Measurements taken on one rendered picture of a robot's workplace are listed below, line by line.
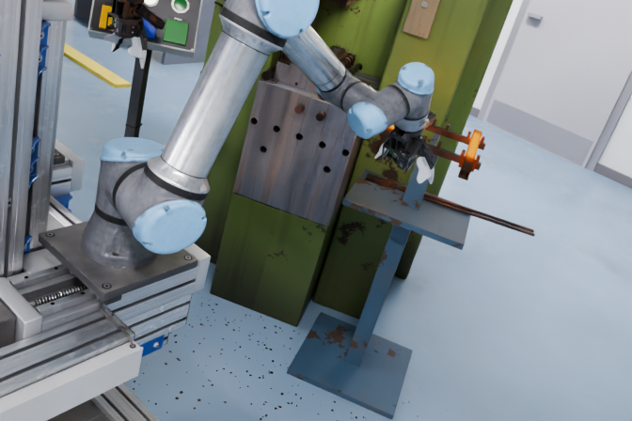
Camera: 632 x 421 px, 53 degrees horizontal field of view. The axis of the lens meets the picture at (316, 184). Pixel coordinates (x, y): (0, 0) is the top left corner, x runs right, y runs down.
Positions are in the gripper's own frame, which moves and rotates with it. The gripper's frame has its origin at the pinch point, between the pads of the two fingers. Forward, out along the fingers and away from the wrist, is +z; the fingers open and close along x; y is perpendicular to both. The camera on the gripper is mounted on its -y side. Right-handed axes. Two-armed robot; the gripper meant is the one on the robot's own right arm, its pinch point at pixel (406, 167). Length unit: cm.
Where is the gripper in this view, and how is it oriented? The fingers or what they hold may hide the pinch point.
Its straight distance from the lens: 162.6
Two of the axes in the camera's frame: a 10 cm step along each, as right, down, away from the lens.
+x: 8.0, 4.8, -3.6
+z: 0.2, 5.7, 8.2
